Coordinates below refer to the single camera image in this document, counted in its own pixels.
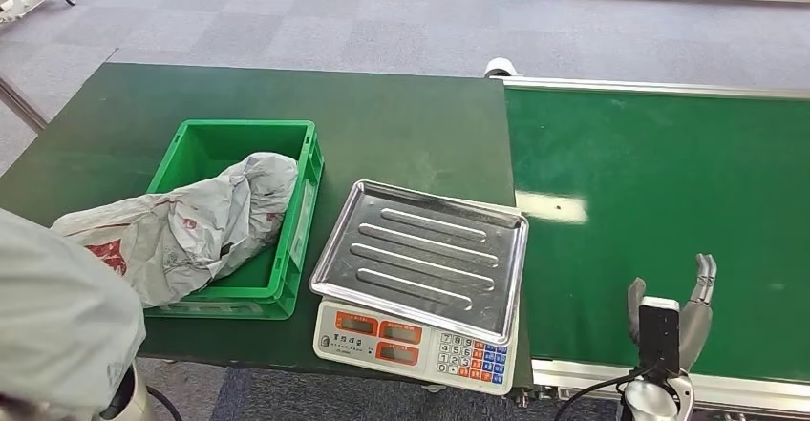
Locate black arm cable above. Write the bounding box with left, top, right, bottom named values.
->
left=145, top=384, right=185, bottom=421
left=552, top=366, right=648, bottom=421

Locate grey package with ring print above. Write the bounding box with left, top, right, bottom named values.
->
left=0, top=207, right=147, bottom=421

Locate green plastic crate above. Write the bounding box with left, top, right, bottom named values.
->
left=145, top=119, right=326, bottom=322

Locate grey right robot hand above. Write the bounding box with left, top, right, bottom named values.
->
left=626, top=252, right=719, bottom=375

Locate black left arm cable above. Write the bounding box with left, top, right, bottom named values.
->
left=145, top=384, right=185, bottom=421

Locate grey metal bar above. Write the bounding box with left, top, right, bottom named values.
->
left=0, top=79, right=50, bottom=134

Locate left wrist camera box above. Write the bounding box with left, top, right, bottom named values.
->
left=637, top=296, right=682, bottom=376

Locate white conveyor end roller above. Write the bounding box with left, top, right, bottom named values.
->
left=483, top=56, right=522, bottom=79

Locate white electronic scale, steel pan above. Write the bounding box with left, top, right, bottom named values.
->
left=308, top=179, right=530, bottom=397

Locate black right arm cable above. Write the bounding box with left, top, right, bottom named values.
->
left=552, top=366, right=648, bottom=421

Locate grey package with house print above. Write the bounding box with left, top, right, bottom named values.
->
left=51, top=151, right=301, bottom=309

